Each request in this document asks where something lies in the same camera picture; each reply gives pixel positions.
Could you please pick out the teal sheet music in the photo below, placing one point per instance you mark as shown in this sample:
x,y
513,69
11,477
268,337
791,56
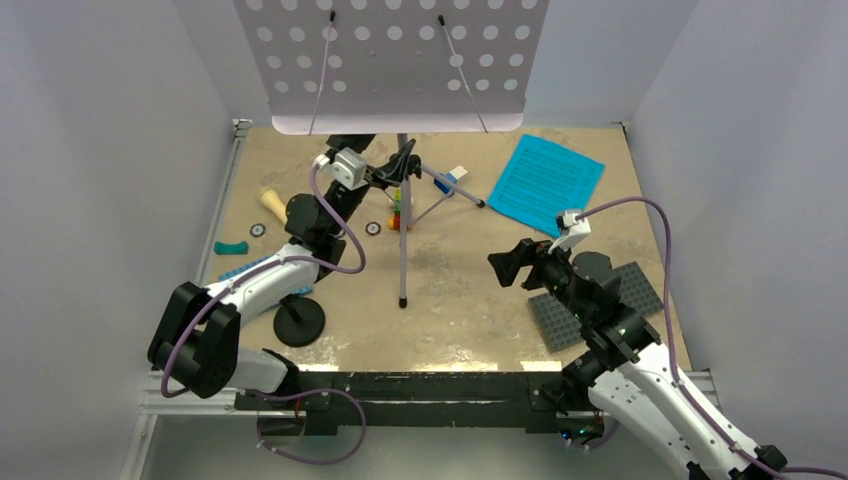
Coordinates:
x,y
542,179

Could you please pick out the blue white brick stack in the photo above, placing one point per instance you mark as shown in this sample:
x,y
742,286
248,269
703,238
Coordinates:
x,y
451,180

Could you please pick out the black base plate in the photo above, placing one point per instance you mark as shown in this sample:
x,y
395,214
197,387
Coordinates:
x,y
535,402

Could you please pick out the lilac tripod music stand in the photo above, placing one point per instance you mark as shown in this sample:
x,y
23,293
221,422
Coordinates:
x,y
393,68

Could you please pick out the dark blue poker chip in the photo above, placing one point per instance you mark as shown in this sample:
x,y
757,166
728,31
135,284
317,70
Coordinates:
x,y
257,230

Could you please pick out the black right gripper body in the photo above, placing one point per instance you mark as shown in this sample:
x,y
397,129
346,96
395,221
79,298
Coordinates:
x,y
550,270

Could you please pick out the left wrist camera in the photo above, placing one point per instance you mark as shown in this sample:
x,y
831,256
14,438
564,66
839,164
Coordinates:
x,y
346,167

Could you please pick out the black microphone desk stand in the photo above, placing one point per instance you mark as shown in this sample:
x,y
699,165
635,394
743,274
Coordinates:
x,y
299,321

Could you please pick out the teal curved block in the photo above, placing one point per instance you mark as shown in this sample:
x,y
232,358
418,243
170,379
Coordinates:
x,y
222,248

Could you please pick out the cream microphone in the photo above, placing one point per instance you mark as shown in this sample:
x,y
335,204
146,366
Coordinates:
x,y
272,202

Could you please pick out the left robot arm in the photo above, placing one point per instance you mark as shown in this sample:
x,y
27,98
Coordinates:
x,y
196,345

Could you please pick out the colourful toy brick car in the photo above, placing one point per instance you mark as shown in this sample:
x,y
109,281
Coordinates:
x,y
395,204

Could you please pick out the light blue brick baseplate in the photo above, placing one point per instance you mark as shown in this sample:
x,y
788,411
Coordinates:
x,y
259,288

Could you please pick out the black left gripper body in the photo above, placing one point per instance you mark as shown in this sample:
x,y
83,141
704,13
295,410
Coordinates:
x,y
345,208

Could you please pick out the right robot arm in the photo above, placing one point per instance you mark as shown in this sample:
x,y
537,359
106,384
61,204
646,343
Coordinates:
x,y
627,370

